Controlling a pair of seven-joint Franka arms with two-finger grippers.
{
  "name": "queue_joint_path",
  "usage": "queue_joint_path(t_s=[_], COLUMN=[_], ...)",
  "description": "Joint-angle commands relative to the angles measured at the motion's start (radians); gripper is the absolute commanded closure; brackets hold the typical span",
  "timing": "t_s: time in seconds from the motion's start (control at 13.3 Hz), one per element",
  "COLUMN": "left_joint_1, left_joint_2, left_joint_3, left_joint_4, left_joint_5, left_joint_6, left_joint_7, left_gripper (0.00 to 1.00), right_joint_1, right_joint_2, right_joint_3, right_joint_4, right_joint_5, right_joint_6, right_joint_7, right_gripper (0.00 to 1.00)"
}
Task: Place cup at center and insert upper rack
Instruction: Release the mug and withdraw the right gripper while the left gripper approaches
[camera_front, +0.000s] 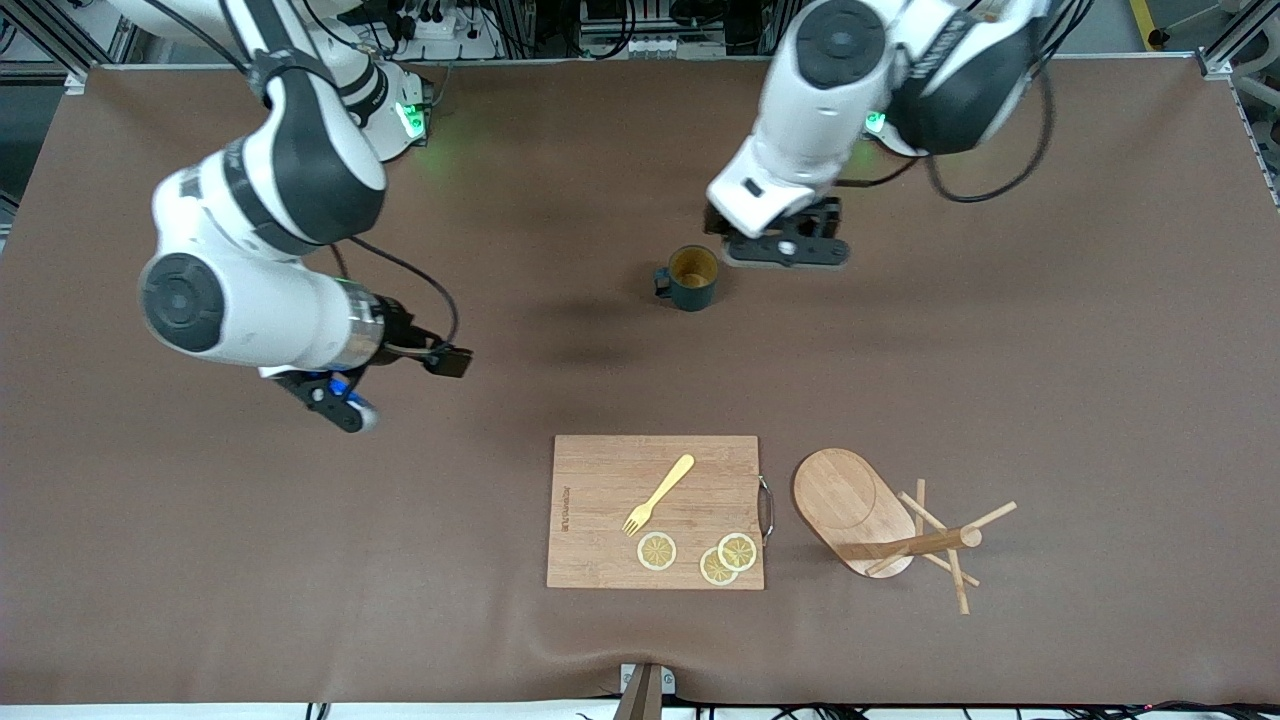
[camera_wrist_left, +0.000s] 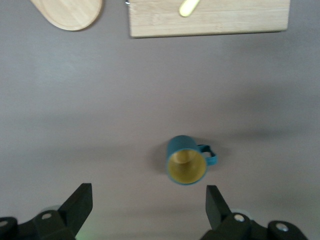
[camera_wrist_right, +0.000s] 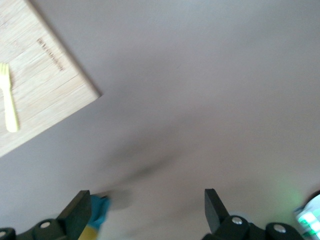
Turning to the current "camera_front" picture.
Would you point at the wooden cup rack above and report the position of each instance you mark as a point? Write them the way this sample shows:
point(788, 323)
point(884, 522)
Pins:
point(845, 500)

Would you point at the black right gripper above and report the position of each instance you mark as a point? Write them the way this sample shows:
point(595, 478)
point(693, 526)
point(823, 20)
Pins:
point(400, 327)

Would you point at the white power strip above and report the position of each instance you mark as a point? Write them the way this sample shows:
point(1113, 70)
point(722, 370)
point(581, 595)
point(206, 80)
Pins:
point(435, 25)

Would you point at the yellow plastic fork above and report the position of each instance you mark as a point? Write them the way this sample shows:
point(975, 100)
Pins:
point(665, 487)

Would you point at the dark green cup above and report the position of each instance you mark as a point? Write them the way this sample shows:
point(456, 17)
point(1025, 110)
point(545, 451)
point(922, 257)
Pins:
point(692, 280)

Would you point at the aluminium frame post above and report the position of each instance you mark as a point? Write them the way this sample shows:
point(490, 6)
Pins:
point(1225, 60)
point(76, 80)

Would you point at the wooden cutting board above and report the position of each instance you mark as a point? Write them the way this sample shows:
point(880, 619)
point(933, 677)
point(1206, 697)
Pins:
point(600, 480)

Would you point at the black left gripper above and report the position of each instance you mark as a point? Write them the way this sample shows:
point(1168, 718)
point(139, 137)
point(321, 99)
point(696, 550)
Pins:
point(833, 216)

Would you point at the lemon slice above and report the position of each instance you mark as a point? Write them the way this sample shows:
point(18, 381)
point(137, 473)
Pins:
point(713, 570)
point(657, 551)
point(738, 551)

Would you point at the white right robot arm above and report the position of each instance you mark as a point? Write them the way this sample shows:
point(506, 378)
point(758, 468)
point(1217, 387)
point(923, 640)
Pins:
point(260, 200)

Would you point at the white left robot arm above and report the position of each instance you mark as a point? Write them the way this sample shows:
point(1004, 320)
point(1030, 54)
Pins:
point(800, 120)

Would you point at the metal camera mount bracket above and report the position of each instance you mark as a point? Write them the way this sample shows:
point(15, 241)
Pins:
point(645, 695)

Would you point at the black background electronics unit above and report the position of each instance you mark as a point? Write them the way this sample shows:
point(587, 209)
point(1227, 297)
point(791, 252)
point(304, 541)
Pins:
point(620, 25)

